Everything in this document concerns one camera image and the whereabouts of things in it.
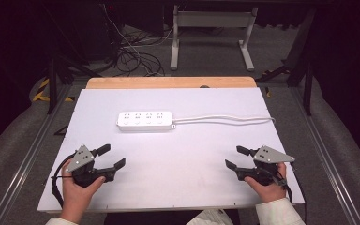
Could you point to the person's light clothing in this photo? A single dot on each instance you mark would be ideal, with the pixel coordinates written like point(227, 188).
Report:
point(211, 217)

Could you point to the white metal stand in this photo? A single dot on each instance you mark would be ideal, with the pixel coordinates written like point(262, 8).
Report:
point(212, 19)

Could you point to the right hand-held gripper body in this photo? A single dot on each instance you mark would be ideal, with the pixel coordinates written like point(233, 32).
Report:
point(267, 159)

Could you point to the black metal stand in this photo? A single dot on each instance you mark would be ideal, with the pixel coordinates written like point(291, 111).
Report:
point(56, 75)
point(303, 62)

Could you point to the white board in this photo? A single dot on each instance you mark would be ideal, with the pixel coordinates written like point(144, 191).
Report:
point(181, 175)

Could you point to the person's left hand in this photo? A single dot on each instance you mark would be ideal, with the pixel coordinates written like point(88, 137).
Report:
point(75, 195)

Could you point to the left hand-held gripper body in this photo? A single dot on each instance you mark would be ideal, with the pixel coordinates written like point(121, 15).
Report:
point(80, 160)

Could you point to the aluminium floor rail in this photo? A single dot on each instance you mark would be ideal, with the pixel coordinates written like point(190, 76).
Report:
point(323, 159)
point(28, 159)

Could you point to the person's right hand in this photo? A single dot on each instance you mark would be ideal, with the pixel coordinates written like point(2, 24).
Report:
point(268, 190)

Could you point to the yellow black hazard tape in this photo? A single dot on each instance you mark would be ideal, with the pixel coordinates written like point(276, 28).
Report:
point(40, 92)

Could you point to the white power strip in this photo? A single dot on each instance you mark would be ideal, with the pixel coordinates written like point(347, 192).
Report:
point(145, 120)

